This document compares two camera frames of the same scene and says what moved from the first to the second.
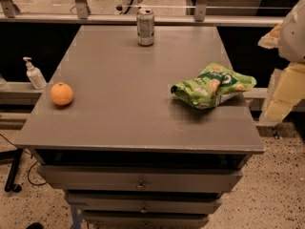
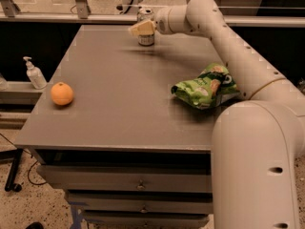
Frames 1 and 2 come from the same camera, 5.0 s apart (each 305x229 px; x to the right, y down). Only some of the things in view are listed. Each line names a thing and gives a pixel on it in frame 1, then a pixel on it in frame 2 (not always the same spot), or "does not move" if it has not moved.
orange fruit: [62, 93] does not move
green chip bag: [214, 84] does not move
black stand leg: [15, 156] does not move
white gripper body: [294, 37] -> [164, 23]
